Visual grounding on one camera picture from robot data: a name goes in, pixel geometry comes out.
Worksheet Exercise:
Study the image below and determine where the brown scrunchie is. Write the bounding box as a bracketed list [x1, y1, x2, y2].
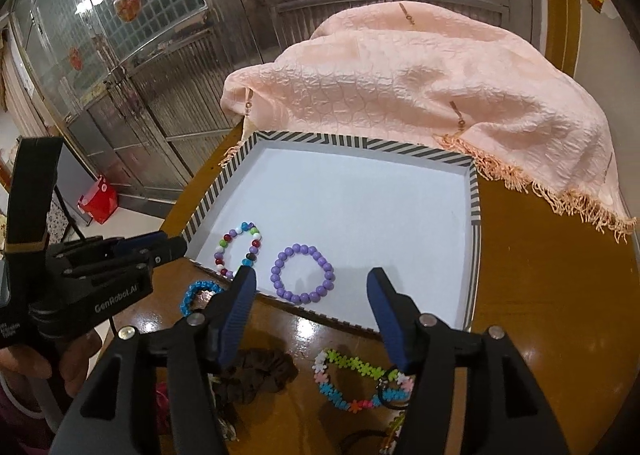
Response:
[215, 347, 299, 408]

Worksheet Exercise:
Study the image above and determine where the blue bead bracelet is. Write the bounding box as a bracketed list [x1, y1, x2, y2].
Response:
[180, 280, 228, 318]

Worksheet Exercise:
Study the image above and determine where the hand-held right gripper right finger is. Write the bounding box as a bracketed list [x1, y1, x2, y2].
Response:
[366, 267, 571, 455]

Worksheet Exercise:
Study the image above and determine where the black hair tie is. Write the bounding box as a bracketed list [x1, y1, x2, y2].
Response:
[339, 427, 401, 455]

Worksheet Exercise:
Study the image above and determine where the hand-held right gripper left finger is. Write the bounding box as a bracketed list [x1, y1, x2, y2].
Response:
[47, 265, 258, 455]

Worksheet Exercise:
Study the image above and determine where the red bag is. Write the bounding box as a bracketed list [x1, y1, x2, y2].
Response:
[77, 176, 119, 224]

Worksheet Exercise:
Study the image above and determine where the steel glass door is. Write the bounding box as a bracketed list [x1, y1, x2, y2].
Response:
[215, 0, 511, 68]
[10, 0, 268, 196]

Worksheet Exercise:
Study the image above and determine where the striped cardboard box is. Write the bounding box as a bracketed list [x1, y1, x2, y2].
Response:
[181, 130, 482, 334]

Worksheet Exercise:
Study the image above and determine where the multicolour bead bracelet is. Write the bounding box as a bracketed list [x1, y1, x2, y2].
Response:
[213, 221, 263, 280]

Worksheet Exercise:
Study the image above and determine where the black metal ring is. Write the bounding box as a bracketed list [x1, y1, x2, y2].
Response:
[374, 377, 413, 409]

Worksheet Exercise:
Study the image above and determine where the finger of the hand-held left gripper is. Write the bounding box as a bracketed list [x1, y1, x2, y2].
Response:
[62, 236, 189, 282]
[50, 232, 170, 261]

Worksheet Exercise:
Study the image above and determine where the colourful flower bead bracelet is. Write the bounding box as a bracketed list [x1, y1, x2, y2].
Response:
[313, 349, 416, 412]

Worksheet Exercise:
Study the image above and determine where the pink fringed cloth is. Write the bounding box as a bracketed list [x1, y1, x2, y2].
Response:
[220, 1, 638, 245]

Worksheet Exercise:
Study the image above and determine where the person's left forearm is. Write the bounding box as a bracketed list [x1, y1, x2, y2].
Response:
[0, 375, 56, 455]

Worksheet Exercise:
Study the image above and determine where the purple bead bracelet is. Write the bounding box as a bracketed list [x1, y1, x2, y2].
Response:
[270, 245, 335, 305]

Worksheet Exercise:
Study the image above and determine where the person's left hand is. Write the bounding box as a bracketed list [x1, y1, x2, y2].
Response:
[0, 329, 104, 401]

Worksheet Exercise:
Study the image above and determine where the round red door decoration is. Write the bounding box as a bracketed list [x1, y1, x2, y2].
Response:
[113, 0, 142, 23]

